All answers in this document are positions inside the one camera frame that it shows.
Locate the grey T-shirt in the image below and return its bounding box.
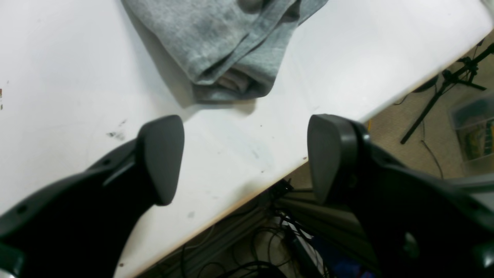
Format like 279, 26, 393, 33
126, 0, 327, 102

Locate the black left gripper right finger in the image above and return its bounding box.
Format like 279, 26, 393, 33
307, 114, 493, 278

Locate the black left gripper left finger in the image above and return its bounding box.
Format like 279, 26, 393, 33
0, 115, 184, 278

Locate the black tripod stand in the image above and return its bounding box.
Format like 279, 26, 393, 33
400, 39, 494, 145

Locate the clear plastic storage box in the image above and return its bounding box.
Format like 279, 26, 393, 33
449, 90, 494, 176

